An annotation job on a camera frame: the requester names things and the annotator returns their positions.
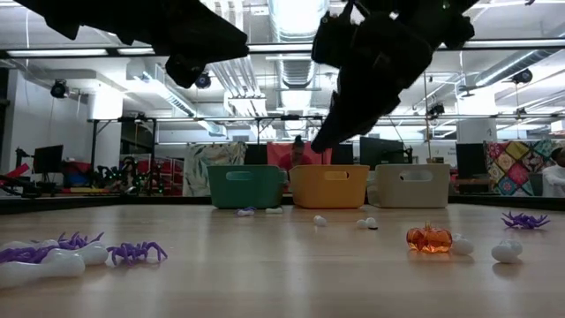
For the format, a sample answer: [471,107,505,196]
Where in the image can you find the black overhead frame beam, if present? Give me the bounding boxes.
[0,38,565,59]

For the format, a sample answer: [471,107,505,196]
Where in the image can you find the colourful patchwork quilt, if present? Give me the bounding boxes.
[483,140,565,198]

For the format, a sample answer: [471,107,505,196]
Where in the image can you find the silver slanted air duct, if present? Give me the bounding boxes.
[474,48,565,87]

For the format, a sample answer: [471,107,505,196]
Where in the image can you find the orange plastic bin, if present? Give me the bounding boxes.
[290,164,371,210]

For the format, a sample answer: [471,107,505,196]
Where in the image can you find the orange translucent plastic pumpkin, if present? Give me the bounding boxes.
[405,221,454,254]

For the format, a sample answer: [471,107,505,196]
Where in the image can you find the teal plastic bin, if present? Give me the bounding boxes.
[206,164,287,209]

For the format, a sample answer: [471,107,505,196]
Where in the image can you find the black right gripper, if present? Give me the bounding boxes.
[311,11,433,153]

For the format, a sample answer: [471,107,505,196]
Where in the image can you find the black computer monitor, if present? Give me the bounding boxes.
[358,136,414,171]
[455,142,486,180]
[33,144,65,176]
[244,143,269,167]
[330,143,355,166]

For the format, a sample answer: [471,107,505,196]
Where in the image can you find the silver round air duct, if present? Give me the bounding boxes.
[268,0,330,89]

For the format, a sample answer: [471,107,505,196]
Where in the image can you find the light grey plastic bin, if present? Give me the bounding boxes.
[367,163,451,209]

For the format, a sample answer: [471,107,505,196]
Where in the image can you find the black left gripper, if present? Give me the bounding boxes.
[145,0,250,89]

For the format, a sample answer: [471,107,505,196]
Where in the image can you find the thin vertical pole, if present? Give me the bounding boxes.
[421,72,433,160]

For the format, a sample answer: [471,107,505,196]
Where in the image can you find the white green patterned cloth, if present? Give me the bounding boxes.
[183,141,248,198]

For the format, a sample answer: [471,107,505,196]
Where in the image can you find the black aluminium table frame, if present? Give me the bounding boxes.
[0,193,565,216]

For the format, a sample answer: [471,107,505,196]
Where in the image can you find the black background rig frame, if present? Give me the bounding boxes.
[90,113,565,198]

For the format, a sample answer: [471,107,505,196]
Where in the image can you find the person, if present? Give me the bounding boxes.
[278,135,313,171]
[118,155,145,194]
[541,148,565,198]

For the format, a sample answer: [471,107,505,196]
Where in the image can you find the red hanging cloth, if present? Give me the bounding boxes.
[266,140,333,167]

